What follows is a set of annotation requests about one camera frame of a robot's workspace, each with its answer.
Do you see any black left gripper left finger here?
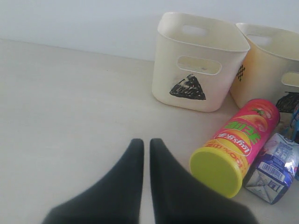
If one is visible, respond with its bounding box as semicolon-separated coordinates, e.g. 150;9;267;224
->
43;139;144;224

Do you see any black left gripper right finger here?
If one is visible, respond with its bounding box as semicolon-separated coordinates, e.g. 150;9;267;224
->
149;138;257;224

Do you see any pink Lays chips can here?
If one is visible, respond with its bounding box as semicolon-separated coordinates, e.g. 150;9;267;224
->
189;99;280;198

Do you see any blue cookie snack bag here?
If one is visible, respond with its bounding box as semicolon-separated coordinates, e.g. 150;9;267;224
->
289;104;299;180

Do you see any blue white milk carton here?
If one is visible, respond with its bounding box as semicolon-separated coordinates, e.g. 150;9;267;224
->
243;133;299;204

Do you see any cream bin with triangle mark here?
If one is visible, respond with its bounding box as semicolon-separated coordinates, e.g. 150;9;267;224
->
152;12;250;112

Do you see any cream bin with square mark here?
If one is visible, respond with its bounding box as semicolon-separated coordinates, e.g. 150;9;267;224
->
230;23;299;113

